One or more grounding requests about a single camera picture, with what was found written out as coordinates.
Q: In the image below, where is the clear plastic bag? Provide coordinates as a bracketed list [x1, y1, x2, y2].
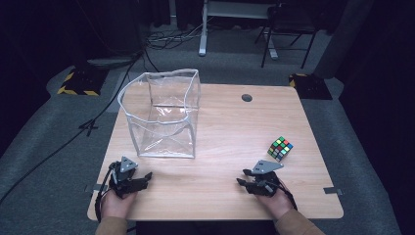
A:
[116, 68, 202, 160]

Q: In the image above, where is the long black floor cable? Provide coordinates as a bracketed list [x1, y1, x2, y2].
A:
[0, 48, 161, 206]

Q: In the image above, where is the bundle of floor cables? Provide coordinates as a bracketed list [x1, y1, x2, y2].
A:
[145, 19, 209, 52]

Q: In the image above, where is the white desk frame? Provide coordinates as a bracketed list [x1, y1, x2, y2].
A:
[198, 0, 280, 61]

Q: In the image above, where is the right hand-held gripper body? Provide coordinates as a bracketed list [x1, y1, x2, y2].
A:
[250, 159, 286, 198]

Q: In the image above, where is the grey floor plate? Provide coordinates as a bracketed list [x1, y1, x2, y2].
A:
[86, 56, 135, 71]

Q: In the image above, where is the black chair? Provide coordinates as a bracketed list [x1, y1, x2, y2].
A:
[254, 2, 318, 71]

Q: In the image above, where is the grey curtain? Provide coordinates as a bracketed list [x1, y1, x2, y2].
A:
[312, 0, 376, 80]

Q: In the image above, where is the person's right hand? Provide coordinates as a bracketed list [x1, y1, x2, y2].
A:
[254, 182, 296, 221]

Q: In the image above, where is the black yellow striped base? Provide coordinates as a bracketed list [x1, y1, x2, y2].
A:
[56, 66, 110, 98]
[288, 72, 334, 101]

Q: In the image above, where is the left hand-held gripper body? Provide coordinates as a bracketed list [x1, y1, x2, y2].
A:
[108, 156, 142, 200]

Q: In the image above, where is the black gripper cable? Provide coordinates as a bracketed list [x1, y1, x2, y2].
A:
[94, 161, 119, 223]
[277, 178, 299, 212]

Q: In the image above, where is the person's left hand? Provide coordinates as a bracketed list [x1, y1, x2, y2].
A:
[100, 188, 139, 220]

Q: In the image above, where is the colourful puzzle cube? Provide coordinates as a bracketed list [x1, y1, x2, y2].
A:
[266, 135, 295, 163]

